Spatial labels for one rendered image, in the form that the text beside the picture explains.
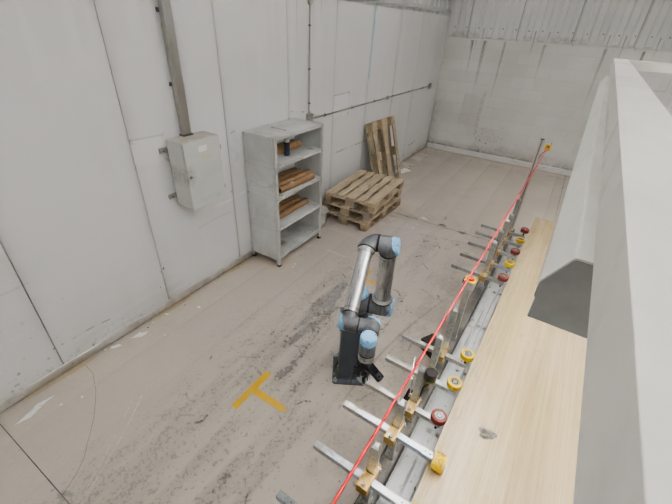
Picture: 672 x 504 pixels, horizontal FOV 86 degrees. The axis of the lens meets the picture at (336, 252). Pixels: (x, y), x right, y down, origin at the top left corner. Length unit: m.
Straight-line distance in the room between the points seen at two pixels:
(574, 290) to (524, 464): 1.72
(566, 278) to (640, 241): 0.16
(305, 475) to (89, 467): 1.42
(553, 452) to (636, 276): 2.00
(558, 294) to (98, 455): 3.09
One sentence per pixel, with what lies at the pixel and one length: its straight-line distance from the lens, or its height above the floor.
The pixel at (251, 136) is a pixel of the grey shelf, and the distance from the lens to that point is 4.04.
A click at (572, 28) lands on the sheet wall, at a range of 9.21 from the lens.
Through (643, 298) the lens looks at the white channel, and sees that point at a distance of 0.21.
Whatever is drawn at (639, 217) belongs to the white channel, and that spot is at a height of 2.46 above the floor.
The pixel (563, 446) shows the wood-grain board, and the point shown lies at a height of 0.90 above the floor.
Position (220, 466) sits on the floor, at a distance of 2.94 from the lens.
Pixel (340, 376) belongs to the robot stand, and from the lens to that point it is 3.22.
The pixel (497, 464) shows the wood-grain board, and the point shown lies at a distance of 2.04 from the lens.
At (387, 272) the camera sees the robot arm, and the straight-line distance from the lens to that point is 2.43.
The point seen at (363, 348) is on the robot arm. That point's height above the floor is 1.14.
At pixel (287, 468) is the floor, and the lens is 2.87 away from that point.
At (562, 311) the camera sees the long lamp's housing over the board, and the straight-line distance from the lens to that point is 0.43.
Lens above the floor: 2.55
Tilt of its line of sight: 32 degrees down
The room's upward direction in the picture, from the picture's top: 3 degrees clockwise
